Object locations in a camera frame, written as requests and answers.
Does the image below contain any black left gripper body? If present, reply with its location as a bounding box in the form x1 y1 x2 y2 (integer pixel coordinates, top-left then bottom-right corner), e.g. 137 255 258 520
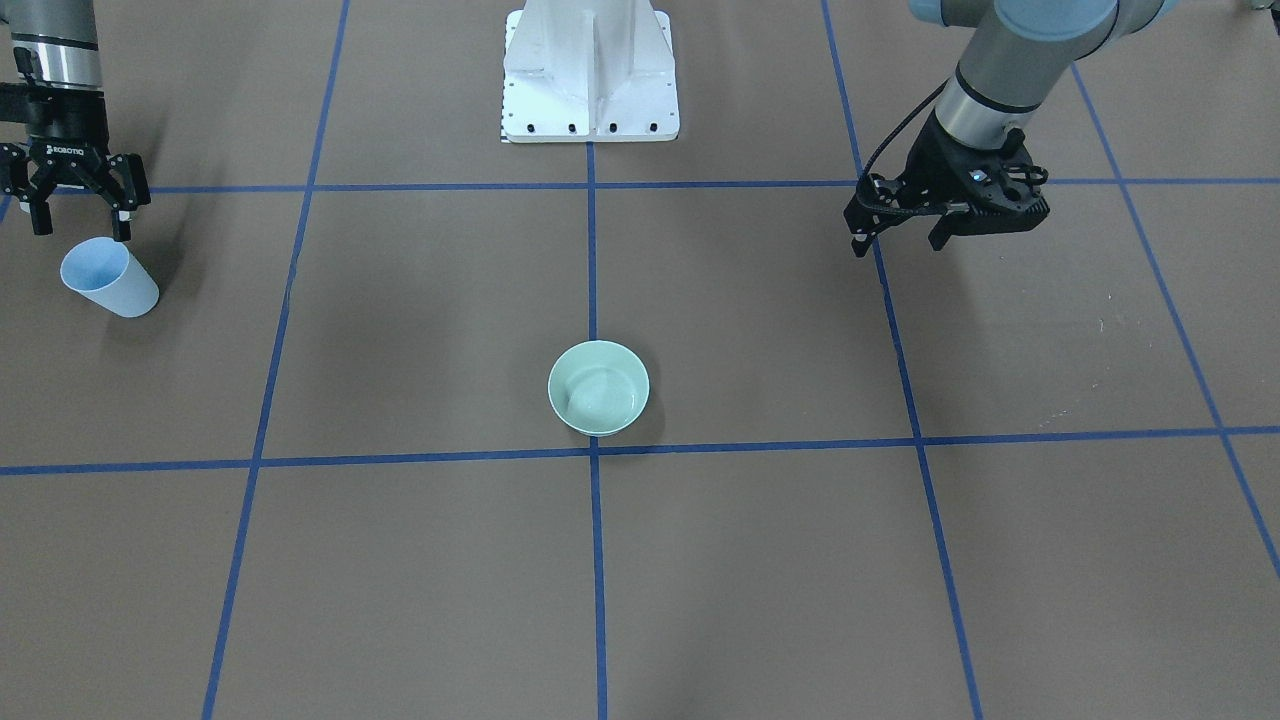
881 117 1011 231

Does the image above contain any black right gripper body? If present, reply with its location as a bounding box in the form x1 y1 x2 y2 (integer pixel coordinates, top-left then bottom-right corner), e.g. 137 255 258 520
1 83 151 211

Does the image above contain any light blue plastic cup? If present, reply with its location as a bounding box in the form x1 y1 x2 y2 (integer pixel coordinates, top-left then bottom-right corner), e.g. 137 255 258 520
59 236 160 318

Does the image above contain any mint green bowl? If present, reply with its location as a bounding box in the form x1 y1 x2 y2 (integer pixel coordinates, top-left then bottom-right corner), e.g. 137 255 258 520
547 340 652 438

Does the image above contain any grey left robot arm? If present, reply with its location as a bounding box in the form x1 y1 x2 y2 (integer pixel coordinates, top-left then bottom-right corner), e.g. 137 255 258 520
844 1 1174 258

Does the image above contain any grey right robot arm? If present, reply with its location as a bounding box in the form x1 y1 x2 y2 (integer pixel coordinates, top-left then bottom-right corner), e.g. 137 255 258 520
1 1 151 243

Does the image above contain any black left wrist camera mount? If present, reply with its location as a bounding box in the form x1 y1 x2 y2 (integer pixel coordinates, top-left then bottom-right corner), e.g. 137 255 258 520
956 135 1051 237

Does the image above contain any black left wrist camera cable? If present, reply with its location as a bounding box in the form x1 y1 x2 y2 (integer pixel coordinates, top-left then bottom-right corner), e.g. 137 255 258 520
856 79 951 217

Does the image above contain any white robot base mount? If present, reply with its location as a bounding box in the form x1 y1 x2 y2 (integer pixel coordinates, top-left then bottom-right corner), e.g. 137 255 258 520
500 1 681 143

